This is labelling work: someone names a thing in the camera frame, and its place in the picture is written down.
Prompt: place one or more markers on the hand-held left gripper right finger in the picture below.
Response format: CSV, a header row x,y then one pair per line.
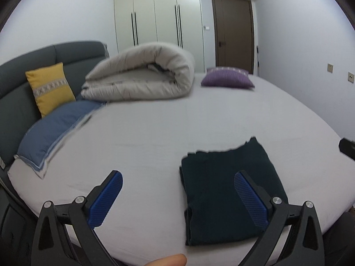
x,y
249,199

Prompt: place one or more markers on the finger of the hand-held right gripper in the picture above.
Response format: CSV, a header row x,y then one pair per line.
x,y
348,147

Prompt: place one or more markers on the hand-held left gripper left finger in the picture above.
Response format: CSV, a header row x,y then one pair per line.
x,y
106,199

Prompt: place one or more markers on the dark green knit sweater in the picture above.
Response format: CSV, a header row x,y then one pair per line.
x,y
216,188

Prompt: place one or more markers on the bed with white sheet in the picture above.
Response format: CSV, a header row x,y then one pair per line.
x,y
152,133

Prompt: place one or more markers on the blue pillow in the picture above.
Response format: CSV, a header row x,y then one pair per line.
x,y
55,130

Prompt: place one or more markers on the purple pillow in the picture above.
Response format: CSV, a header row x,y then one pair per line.
x,y
226,79

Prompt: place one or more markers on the yellow patterned pillow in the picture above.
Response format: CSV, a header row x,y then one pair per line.
x,y
51,88

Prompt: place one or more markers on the thin pole beside door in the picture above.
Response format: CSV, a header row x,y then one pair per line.
x,y
258,61

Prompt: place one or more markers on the rolled beige duvet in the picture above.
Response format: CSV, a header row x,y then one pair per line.
x,y
144,72

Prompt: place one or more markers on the grey upholstered headboard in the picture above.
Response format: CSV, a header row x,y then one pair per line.
x,y
16,94

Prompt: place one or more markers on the brown door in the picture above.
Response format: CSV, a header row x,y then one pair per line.
x,y
233,33

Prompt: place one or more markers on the cream wardrobe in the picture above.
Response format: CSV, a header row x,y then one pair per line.
x,y
155,11

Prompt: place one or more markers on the beige wall socket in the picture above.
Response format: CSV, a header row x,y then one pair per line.
x,y
330,68
351,77

